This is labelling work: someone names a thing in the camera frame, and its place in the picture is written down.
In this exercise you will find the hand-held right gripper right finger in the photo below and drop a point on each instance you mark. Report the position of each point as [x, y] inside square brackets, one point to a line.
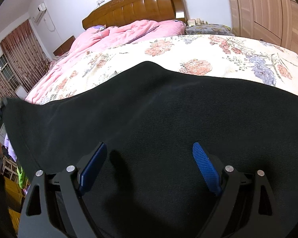
[206, 166]

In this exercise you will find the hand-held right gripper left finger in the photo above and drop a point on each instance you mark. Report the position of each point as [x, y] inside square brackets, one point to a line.
[93, 164]

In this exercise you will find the black pants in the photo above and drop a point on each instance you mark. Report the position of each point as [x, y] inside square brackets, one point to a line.
[151, 116]

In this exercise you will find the green cloth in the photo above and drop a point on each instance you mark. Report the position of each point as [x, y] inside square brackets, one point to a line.
[21, 177]

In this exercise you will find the light wooden chair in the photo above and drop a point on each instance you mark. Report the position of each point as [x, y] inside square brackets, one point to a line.
[10, 168]

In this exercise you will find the purple cloth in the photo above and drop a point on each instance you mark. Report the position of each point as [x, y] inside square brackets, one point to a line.
[10, 148]

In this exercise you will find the floral bedspread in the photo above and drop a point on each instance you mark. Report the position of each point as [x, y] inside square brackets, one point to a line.
[164, 54]

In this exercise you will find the dark brown wooden nightstand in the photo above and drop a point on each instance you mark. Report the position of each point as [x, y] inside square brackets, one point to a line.
[64, 45]

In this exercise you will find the barred window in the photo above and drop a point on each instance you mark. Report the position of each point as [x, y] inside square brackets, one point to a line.
[7, 73]

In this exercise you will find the reddish patterned curtain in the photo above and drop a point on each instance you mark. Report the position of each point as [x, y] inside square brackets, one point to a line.
[22, 54]

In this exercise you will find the nightstand with floral cloth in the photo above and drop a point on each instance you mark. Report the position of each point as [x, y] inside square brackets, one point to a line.
[208, 29]

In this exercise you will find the pink quilt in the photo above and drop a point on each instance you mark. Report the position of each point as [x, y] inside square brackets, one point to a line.
[129, 32]

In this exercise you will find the white container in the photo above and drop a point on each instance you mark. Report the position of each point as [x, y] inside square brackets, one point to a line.
[191, 22]

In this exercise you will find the white air conditioner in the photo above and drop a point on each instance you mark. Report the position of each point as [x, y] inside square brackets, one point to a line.
[39, 13]

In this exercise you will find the wooden headboard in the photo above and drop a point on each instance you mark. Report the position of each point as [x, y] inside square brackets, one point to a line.
[139, 7]

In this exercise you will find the light wooden wardrobe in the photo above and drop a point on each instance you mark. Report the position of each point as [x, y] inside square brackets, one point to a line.
[263, 10]

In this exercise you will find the white wall outlet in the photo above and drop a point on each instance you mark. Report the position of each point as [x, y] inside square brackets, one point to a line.
[100, 0]

